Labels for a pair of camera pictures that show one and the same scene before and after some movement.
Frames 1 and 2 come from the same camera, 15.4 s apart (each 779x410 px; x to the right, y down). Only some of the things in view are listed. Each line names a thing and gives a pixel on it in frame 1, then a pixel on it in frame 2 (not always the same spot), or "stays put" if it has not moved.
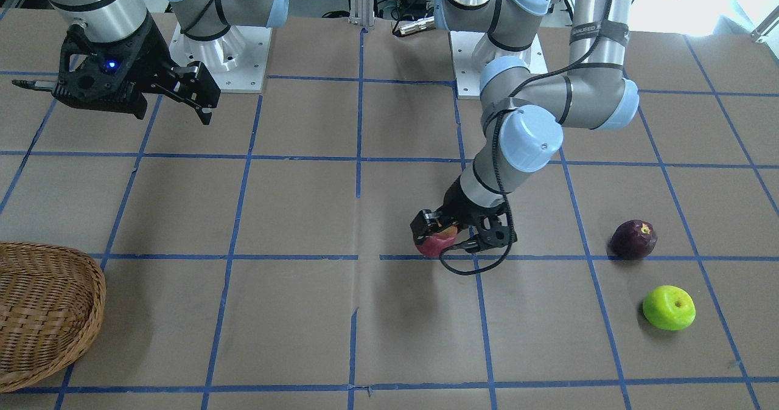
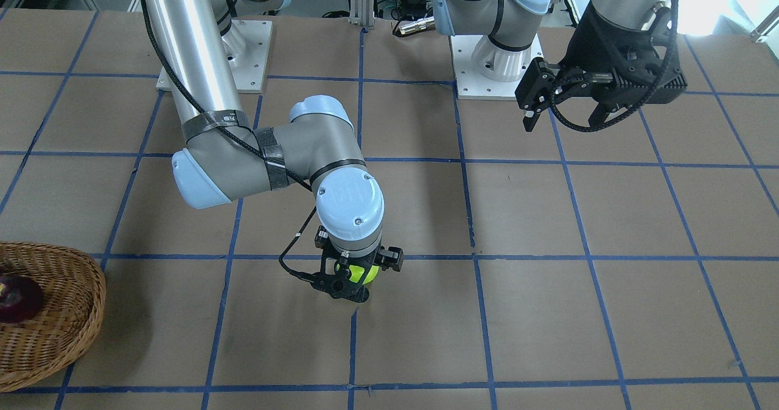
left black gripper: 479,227 → 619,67
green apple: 669,307 → 358,272
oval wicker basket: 52,299 stays put
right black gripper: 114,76 → 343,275
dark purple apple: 632,240 → 21,300
